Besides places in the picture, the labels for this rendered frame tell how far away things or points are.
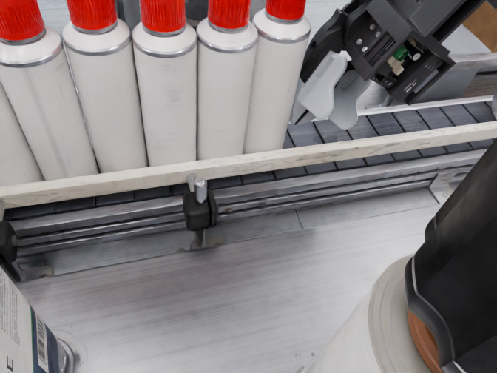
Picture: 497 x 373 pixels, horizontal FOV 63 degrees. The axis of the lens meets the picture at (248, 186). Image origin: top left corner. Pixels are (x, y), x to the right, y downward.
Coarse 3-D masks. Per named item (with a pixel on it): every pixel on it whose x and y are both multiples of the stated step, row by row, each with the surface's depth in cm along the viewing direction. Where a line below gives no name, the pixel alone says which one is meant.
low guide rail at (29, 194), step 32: (448, 128) 49; (480, 128) 49; (224, 160) 42; (256, 160) 42; (288, 160) 44; (320, 160) 45; (0, 192) 37; (32, 192) 37; (64, 192) 38; (96, 192) 39
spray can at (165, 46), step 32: (160, 0) 29; (160, 32) 31; (192, 32) 33; (160, 64) 32; (192, 64) 34; (160, 96) 34; (192, 96) 36; (160, 128) 37; (192, 128) 39; (160, 160) 41; (192, 160) 43
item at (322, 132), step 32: (288, 128) 51; (320, 128) 52; (352, 128) 52; (384, 128) 53; (416, 128) 53; (96, 160) 45; (352, 160) 49; (384, 160) 49; (128, 192) 42; (160, 192) 43
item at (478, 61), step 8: (456, 56) 50; (464, 56) 50; (472, 56) 50; (480, 56) 51; (488, 56) 51; (496, 56) 51; (456, 64) 50; (464, 64) 50; (472, 64) 50; (480, 64) 51; (488, 64) 51; (496, 64) 52; (80, 104) 40
